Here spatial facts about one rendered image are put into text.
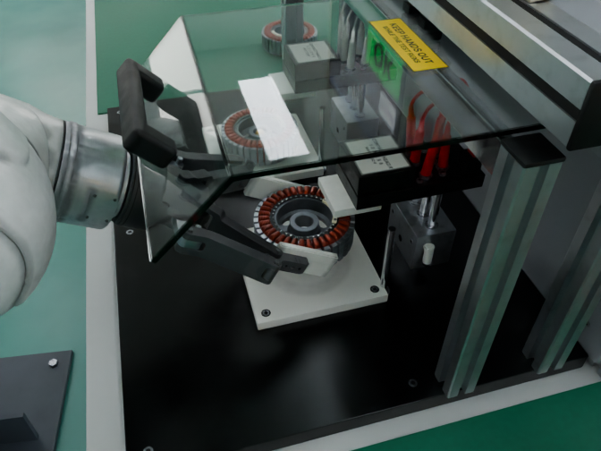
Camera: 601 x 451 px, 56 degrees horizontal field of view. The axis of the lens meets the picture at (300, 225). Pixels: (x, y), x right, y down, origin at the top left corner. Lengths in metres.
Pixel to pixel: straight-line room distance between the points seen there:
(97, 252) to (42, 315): 1.01
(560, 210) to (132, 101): 0.44
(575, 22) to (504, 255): 0.16
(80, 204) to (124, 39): 0.82
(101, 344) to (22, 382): 0.96
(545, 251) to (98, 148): 0.48
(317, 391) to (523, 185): 0.29
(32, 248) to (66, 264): 1.56
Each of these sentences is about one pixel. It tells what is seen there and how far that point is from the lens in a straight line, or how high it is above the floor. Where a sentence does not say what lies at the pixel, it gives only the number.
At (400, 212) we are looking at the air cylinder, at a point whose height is 0.82.
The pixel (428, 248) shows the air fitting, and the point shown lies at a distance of 0.66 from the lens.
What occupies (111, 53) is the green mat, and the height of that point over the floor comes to 0.75.
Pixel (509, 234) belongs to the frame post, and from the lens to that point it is 0.43.
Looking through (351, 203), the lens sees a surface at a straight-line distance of 0.60.
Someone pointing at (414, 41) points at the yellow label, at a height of 1.07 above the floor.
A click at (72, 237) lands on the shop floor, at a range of 1.97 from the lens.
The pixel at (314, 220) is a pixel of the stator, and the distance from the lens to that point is 0.63.
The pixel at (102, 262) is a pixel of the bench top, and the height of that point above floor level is 0.75.
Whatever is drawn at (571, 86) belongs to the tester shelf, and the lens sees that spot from 0.37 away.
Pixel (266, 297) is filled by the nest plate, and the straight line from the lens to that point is 0.63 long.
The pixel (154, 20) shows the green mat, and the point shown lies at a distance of 1.38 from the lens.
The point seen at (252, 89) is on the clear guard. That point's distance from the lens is 0.42.
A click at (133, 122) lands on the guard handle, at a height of 1.06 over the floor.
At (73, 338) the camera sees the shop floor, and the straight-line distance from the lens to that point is 1.68.
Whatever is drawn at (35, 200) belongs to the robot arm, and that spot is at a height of 1.07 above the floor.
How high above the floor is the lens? 1.27
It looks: 43 degrees down
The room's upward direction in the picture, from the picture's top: straight up
